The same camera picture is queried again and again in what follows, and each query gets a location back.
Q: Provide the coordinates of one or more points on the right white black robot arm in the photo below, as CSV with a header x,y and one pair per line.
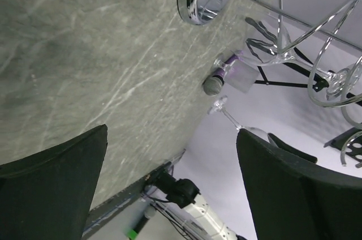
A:
x,y
187,196

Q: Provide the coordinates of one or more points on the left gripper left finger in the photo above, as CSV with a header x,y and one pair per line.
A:
x,y
48,195

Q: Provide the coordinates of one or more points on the purple glitter microphone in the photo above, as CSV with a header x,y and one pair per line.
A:
x,y
213,84

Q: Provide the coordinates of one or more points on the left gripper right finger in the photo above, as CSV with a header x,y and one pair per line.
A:
x,y
293,198

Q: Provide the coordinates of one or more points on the chrome wine glass rack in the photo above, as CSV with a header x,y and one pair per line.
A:
x,y
290,30

